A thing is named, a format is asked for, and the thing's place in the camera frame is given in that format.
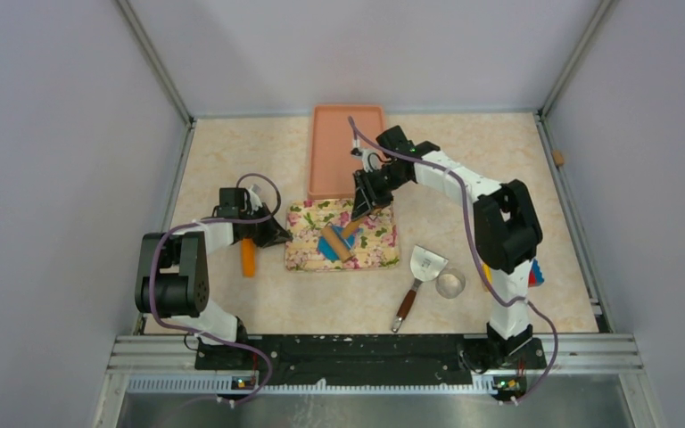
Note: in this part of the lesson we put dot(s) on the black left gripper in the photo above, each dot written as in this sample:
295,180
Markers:
273,234

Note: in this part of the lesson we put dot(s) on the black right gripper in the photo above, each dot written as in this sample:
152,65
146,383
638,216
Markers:
366,196

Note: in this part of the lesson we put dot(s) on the blue dough piece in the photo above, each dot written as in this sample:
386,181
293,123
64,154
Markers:
329,248

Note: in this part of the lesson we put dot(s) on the wooden double-ended roller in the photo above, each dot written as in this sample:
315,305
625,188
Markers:
338,242

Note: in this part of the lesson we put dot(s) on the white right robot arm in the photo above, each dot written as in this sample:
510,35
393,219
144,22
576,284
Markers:
502,227

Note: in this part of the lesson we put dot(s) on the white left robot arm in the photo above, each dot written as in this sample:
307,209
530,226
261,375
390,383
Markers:
173,277

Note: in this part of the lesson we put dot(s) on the pink rectangular tray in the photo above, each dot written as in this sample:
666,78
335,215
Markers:
331,165

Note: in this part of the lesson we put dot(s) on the yellow red blue toy block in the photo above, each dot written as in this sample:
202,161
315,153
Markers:
536,277

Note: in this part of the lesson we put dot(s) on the small wooden cork piece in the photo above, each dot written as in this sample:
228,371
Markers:
558,158

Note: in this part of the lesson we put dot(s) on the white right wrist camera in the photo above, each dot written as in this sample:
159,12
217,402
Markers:
369,158

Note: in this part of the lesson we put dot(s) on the metal scraper wooden handle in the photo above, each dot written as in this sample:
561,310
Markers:
425,266

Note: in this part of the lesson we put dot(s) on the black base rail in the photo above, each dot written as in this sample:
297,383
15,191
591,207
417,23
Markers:
369,359

